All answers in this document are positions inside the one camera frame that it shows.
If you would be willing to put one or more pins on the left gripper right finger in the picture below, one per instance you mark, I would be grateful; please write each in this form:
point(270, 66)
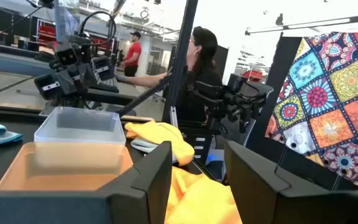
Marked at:
point(291, 208)

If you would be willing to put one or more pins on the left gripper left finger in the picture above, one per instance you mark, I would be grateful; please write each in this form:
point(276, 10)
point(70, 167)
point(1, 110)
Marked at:
point(73, 208)

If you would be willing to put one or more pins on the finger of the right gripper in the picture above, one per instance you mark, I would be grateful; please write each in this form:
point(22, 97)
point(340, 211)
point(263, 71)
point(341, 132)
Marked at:
point(47, 85)
point(102, 68)

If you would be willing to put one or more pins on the orange microfiber towel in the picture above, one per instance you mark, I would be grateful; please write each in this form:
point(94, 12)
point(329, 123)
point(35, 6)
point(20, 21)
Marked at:
point(204, 202)
point(163, 137)

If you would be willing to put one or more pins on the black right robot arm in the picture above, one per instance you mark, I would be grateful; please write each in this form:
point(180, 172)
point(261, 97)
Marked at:
point(104, 93)

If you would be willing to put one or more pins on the person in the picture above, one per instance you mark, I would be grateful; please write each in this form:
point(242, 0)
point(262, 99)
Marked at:
point(197, 93)
point(133, 54)

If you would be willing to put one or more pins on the orange plastic basket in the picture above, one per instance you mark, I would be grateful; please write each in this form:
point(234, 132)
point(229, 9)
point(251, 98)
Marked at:
point(57, 168)

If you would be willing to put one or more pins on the red storage shelf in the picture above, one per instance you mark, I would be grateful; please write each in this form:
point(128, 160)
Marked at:
point(47, 34)

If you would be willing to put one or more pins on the clear plastic basket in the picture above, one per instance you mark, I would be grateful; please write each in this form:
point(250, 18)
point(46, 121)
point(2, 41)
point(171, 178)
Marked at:
point(79, 130)

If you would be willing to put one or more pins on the colourful patterned cloth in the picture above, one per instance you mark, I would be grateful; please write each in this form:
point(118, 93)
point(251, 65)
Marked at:
point(331, 109)

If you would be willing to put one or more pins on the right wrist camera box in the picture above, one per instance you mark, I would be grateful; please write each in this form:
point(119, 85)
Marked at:
point(67, 54)

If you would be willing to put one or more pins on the black metal table frame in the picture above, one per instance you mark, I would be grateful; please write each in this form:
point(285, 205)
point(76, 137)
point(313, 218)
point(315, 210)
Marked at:
point(180, 62)

